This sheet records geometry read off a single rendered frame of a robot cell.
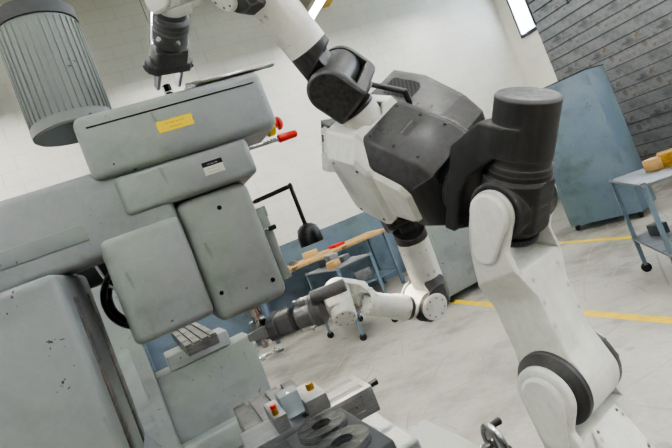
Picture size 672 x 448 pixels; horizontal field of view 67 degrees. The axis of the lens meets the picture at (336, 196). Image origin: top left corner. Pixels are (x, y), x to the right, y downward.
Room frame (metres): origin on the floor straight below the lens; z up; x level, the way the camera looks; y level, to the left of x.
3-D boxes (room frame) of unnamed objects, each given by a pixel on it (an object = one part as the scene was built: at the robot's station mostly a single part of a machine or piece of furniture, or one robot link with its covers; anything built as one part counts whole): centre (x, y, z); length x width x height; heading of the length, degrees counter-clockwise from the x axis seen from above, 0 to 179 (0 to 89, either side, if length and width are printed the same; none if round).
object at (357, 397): (1.37, 0.28, 0.99); 0.35 x 0.15 x 0.11; 110
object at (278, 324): (1.38, 0.23, 1.23); 0.13 x 0.12 x 0.10; 176
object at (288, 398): (1.36, 0.31, 1.04); 0.06 x 0.05 x 0.06; 20
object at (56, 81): (1.29, 0.55, 2.05); 0.20 x 0.20 x 0.32
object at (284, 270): (1.42, 0.22, 1.45); 0.04 x 0.04 x 0.21; 21
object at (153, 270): (1.31, 0.50, 1.47); 0.24 x 0.19 x 0.26; 21
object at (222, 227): (1.38, 0.33, 1.47); 0.21 x 0.19 x 0.32; 21
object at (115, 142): (1.38, 0.33, 1.81); 0.47 x 0.26 x 0.16; 111
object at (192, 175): (1.37, 0.36, 1.68); 0.34 x 0.24 x 0.10; 111
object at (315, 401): (1.38, 0.26, 1.02); 0.15 x 0.06 x 0.04; 20
